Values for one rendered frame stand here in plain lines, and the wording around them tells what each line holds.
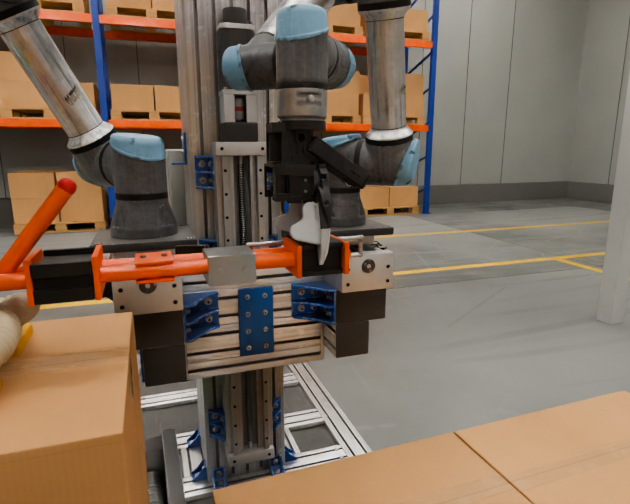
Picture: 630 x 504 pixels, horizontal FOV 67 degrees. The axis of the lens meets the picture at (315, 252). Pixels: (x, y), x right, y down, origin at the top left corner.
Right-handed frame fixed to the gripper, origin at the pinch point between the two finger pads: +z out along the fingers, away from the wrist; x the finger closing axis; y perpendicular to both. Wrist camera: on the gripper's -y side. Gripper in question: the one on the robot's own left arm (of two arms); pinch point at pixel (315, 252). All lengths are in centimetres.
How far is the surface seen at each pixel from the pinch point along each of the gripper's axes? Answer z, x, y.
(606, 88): -144, -758, -946
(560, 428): 53, -12, -70
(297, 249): -1.7, 4.7, 4.4
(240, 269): 0.9, 3.6, 12.6
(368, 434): 107, -100, -60
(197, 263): -0.3, 3.3, 18.5
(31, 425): 13.1, 16.1, 38.0
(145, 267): -0.3, 3.4, 25.4
